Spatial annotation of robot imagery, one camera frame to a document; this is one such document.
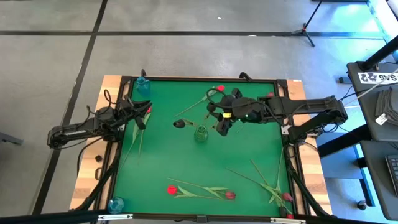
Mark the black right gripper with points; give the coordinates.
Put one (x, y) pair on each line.
(233, 109)

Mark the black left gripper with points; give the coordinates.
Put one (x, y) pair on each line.
(129, 110)

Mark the black artificial tulip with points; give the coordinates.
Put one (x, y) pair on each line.
(178, 124)
(282, 211)

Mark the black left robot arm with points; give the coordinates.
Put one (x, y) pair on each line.
(77, 130)

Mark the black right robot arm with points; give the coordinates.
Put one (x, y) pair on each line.
(311, 104)

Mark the green glass vase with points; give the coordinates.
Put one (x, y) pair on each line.
(201, 136)

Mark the blue glass vase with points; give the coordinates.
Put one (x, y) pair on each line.
(143, 87)
(115, 205)

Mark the green table mat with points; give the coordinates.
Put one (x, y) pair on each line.
(174, 155)

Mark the small black object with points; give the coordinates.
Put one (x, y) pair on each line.
(98, 158)

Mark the black tripod stand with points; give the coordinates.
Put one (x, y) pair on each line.
(306, 31)

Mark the grey chair leg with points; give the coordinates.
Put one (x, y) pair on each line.
(11, 139)

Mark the dark grey side desk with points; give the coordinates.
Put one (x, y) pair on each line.
(367, 105)

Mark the white printed sticker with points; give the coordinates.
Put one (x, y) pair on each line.
(373, 77)

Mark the grey computer desk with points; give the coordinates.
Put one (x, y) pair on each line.
(373, 174)

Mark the black caster wheel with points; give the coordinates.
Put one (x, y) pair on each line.
(361, 205)

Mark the dark grey fabric stack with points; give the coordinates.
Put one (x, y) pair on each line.
(387, 102)

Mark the computer keyboard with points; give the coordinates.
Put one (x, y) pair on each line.
(392, 174)

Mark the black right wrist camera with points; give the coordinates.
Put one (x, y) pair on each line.
(237, 92)

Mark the black table frame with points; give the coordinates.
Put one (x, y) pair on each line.
(282, 84)

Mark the black metal bracket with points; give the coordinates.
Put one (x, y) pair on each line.
(98, 173)

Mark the black frame strut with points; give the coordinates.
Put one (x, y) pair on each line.
(102, 185)
(304, 189)

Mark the black table-level camera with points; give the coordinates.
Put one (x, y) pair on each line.
(201, 218)

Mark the black overhead frame beam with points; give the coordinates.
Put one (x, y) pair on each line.
(46, 216)

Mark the black post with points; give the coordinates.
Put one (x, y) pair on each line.
(381, 54)

